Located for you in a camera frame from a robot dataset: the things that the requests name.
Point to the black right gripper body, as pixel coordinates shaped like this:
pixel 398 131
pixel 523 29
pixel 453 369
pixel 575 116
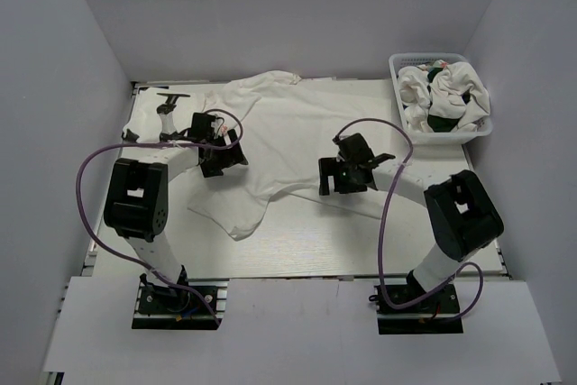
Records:
pixel 344 181

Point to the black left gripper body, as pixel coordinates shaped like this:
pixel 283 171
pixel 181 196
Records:
pixel 221 159

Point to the white t-shirt green trim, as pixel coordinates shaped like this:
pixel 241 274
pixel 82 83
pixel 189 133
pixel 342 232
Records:
pixel 287 129

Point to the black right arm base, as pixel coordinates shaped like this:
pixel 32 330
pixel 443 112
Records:
pixel 433 316

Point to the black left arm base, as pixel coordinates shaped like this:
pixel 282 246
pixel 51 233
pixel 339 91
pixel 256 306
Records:
pixel 159 307

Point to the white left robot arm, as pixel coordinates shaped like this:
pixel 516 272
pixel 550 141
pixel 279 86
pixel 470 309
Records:
pixel 137 201

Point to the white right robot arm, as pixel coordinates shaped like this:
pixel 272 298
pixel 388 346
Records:
pixel 461 214

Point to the folded white t-shirt black print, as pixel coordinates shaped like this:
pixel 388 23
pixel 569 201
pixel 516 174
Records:
pixel 145 124

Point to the white t-shirt cartoon print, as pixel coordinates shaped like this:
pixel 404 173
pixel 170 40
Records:
pixel 442 97

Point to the white plastic basket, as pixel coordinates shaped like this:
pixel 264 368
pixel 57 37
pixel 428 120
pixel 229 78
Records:
pixel 399 60

